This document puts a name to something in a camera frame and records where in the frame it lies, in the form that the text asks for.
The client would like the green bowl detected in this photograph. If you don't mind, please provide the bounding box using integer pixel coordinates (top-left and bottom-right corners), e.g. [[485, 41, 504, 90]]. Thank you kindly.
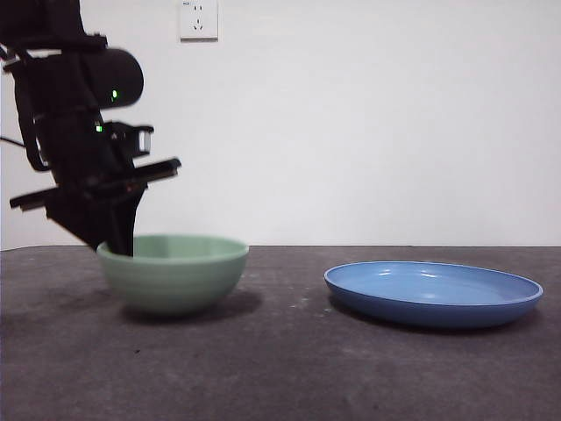
[[96, 234, 250, 318]]

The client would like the blue plate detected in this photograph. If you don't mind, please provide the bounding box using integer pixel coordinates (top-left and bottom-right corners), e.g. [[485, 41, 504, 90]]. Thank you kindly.
[[323, 260, 544, 330]]

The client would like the white wall socket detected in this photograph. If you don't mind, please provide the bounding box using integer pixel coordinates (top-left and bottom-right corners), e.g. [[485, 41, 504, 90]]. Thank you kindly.
[[179, 0, 219, 44]]

